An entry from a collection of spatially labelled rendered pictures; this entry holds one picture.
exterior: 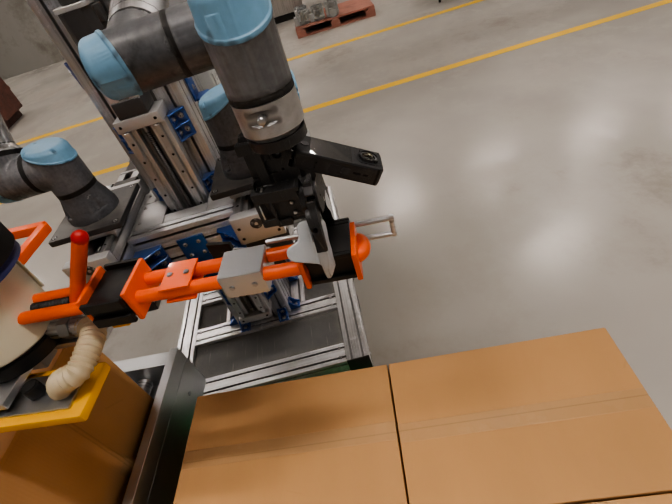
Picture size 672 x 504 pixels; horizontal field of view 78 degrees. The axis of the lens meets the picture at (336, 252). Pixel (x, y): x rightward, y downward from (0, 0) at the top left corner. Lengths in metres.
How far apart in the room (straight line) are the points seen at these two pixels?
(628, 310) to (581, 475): 1.11
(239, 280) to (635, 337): 1.70
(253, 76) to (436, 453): 0.94
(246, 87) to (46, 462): 0.94
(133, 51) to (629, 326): 1.93
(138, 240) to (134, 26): 0.92
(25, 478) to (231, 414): 0.49
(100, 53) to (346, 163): 0.30
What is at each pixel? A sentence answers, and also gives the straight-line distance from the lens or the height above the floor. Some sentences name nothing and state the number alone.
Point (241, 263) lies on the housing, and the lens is 0.63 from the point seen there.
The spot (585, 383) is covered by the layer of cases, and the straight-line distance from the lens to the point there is 1.24.
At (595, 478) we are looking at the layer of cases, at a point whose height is 0.54.
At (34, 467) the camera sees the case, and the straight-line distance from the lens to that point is 1.15.
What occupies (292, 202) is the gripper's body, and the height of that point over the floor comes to 1.32.
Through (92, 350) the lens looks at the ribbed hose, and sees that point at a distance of 0.78.
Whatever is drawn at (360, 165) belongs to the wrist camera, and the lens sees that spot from 0.51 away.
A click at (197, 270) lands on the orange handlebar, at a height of 1.20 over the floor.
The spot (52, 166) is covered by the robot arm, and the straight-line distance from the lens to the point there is 1.36.
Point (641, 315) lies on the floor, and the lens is 2.12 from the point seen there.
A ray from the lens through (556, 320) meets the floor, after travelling 2.03.
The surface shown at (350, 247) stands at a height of 1.22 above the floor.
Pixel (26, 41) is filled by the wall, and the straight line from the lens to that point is 12.77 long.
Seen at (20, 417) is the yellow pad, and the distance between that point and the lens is 0.88.
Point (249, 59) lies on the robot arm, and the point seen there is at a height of 1.49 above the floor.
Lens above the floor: 1.60
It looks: 41 degrees down
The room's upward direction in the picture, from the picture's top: 19 degrees counter-clockwise
